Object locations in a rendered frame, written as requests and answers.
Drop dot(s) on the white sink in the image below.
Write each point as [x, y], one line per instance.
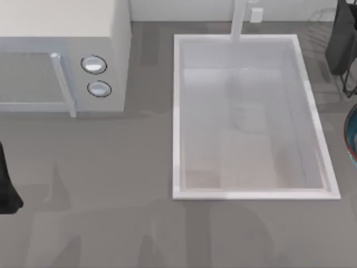
[245, 134]

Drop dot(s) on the pale microwave oven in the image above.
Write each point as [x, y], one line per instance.
[117, 83]

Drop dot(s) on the small microwave knob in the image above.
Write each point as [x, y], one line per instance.
[99, 89]

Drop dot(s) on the large microwave knob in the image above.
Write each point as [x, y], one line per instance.
[93, 64]

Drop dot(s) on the tall white tap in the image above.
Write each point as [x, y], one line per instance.
[237, 19]

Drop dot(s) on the blue bowl with red rim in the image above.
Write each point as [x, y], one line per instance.
[352, 136]

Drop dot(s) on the white wall socket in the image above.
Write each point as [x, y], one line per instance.
[256, 14]

